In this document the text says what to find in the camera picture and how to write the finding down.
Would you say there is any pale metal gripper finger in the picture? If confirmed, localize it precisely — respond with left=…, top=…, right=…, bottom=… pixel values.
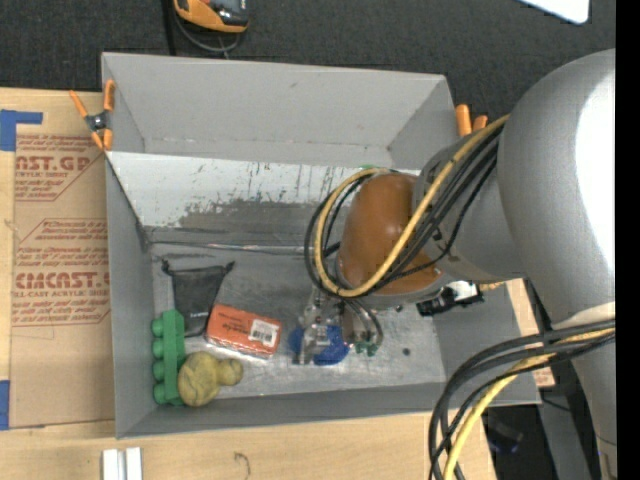
left=291, top=325, right=316, bottom=366
left=313, top=325, right=334, bottom=365

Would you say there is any blue round object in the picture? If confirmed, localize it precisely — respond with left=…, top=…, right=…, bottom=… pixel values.
left=287, top=324, right=351, bottom=367

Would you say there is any orange packet with barcode label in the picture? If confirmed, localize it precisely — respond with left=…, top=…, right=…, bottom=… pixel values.
left=204, top=303, right=283, bottom=362

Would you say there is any yellow toy duck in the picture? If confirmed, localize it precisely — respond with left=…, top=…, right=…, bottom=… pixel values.
left=176, top=350, right=245, bottom=408

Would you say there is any black cloth pouch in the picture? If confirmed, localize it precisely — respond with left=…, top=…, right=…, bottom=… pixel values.
left=160, top=259, right=236, bottom=338

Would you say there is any green toy building block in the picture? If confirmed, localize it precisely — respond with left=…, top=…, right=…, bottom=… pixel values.
left=150, top=308, right=188, bottom=408

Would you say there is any grey metal bin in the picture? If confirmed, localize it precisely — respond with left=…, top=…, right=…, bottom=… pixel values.
left=101, top=51, right=542, bottom=440

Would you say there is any brown cardboard board red print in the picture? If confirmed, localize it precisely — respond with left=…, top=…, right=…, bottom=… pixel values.
left=0, top=86, right=117, bottom=432

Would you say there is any black cylinder on white bracket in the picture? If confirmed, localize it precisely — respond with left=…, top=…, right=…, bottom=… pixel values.
left=415, top=279, right=485, bottom=318

